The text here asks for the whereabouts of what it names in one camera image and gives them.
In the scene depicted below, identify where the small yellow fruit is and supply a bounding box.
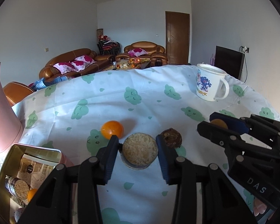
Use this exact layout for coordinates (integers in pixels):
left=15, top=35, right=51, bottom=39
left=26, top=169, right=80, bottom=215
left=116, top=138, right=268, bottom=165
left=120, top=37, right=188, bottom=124
left=210, top=119, right=228, bottom=129

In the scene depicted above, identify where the small orange kumquat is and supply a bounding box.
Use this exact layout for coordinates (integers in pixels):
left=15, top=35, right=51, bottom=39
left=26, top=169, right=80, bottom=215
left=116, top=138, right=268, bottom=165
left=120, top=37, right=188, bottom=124
left=27, top=189, right=38, bottom=202

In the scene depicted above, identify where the dark rectangular food block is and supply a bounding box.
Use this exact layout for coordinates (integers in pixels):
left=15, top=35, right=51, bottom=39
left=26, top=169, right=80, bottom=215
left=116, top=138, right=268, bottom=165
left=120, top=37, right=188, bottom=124
left=5, top=175, right=30, bottom=201

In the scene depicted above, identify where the person's hand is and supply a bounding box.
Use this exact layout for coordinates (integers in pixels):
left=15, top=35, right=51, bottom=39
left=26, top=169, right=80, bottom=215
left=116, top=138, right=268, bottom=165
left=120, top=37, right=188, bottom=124
left=253, top=198, right=267, bottom=217

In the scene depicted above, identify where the pink metal tin box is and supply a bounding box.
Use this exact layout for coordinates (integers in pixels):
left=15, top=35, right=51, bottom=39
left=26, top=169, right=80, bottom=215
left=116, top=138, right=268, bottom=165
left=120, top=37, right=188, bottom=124
left=0, top=144, right=73, bottom=223

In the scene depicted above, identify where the white printed mug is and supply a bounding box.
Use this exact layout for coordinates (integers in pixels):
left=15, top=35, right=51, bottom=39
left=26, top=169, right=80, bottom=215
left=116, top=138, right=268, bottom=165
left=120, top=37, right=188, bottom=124
left=196, top=63, right=230, bottom=102

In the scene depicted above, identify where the black television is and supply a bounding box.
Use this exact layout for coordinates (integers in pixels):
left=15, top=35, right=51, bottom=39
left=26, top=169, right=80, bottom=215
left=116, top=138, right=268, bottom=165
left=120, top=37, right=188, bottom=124
left=214, top=46, right=244, bottom=79

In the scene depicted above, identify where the pink kettle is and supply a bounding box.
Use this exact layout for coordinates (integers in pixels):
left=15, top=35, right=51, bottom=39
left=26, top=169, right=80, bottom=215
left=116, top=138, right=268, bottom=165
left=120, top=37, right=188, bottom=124
left=0, top=60, right=24, bottom=153

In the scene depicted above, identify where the cloud pattern tablecloth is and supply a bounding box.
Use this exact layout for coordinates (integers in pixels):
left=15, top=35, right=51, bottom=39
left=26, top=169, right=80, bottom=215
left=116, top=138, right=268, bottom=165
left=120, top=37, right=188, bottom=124
left=13, top=66, right=280, bottom=223

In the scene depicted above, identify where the small orange tangerine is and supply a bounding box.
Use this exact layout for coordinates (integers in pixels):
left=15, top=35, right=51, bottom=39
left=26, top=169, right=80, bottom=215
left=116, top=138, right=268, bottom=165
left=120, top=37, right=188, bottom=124
left=100, top=120, right=124, bottom=140

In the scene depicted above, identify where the brown leather armchair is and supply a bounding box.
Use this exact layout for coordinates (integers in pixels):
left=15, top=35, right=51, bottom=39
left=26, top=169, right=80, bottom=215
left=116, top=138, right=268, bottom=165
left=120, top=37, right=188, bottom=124
left=115, top=41, right=168, bottom=67

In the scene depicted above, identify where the brown wooden door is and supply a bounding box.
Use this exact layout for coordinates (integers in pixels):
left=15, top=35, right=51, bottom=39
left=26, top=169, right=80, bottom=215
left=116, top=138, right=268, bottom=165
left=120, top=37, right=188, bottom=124
left=165, top=11, right=190, bottom=65

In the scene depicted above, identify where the coffee table with items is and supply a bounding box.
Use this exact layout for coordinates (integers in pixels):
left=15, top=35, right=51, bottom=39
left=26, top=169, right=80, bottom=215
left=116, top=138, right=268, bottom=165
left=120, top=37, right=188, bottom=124
left=103, top=58, right=151, bottom=71

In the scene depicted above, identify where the orange brown chair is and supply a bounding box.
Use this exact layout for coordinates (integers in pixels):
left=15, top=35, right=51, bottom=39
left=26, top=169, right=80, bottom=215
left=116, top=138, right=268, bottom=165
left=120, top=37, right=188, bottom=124
left=3, top=81, right=35, bottom=107

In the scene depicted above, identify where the pink pillow on armchair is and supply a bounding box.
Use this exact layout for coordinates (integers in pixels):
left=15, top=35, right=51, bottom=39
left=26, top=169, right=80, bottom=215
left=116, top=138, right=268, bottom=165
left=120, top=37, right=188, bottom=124
left=127, top=48, right=149, bottom=57

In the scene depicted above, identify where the blue cloth on sofa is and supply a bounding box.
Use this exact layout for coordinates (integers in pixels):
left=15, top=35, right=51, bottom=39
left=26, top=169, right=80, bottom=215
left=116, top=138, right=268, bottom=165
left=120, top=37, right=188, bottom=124
left=29, top=76, right=68, bottom=91

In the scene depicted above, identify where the brown leather long sofa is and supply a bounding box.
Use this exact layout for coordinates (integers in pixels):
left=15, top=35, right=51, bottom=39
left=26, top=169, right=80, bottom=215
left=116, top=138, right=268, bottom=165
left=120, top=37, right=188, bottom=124
left=39, top=48, right=115, bottom=81

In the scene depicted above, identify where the pink floral pillow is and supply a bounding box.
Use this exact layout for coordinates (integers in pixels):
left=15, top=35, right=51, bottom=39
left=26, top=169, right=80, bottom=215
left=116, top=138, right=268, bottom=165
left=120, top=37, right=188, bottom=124
left=72, top=55, right=96, bottom=72
left=53, top=62, right=78, bottom=75

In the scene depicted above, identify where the black cable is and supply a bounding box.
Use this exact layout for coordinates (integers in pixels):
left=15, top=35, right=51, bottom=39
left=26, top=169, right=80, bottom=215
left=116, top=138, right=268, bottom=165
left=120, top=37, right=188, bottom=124
left=239, top=45, right=250, bottom=84

